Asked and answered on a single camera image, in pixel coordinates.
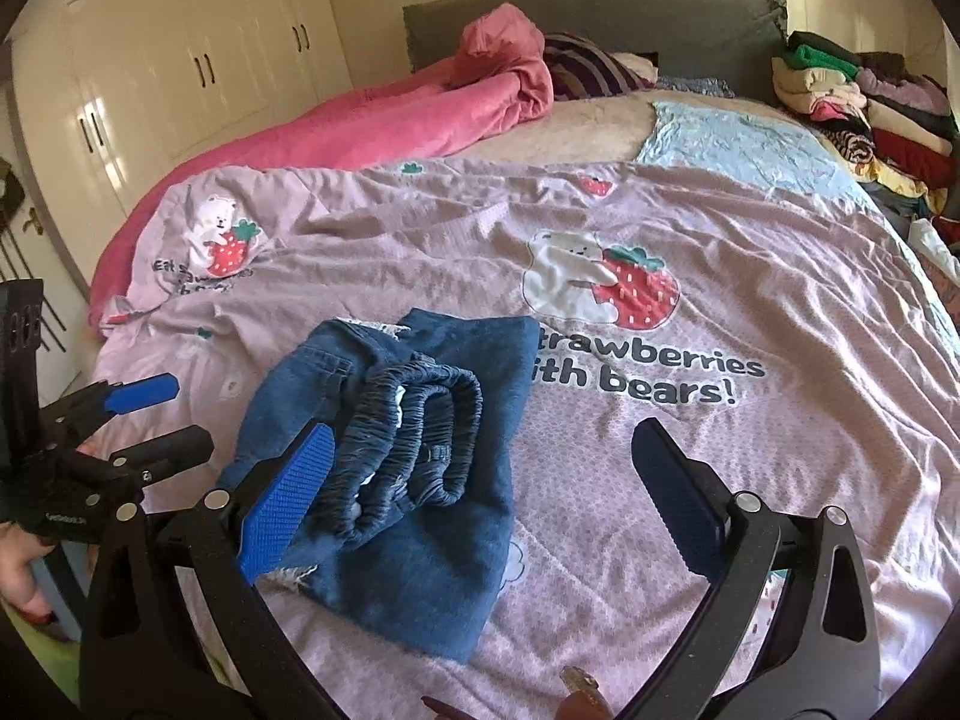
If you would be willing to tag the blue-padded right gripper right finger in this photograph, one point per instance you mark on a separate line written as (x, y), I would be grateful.
(787, 627)

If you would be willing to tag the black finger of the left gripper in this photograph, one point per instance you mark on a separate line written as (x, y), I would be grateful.
(164, 456)

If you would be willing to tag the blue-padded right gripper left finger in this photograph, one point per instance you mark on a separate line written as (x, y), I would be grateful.
(141, 656)

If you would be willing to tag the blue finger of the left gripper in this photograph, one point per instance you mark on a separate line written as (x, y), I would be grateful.
(139, 393)

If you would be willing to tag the blue denim pants lace trim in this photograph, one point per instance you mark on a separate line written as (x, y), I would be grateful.
(409, 535)

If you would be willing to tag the person's left hand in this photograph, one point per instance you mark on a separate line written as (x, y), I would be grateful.
(18, 586)

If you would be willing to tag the green fleece sleeve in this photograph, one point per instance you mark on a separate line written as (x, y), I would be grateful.
(58, 656)

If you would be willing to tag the lilac strawberry bear duvet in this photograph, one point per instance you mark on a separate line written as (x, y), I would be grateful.
(792, 341)

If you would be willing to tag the cream white wardrobe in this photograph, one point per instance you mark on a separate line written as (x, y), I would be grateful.
(113, 94)

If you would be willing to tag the white bag with clothes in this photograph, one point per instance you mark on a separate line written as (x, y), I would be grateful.
(934, 254)

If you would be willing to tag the pink blanket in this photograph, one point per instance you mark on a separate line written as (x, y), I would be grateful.
(496, 79)

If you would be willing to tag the light blue bed sheet patch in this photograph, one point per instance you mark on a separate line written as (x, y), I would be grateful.
(751, 149)

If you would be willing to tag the stack of folded clothes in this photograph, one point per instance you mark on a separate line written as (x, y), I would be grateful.
(894, 129)

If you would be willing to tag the beige fluffy mattress pad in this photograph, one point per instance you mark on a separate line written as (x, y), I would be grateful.
(600, 130)

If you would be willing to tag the purple striped pillow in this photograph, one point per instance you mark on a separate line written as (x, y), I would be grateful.
(579, 69)

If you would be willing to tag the dark grey headboard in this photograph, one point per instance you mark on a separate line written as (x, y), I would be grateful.
(733, 40)

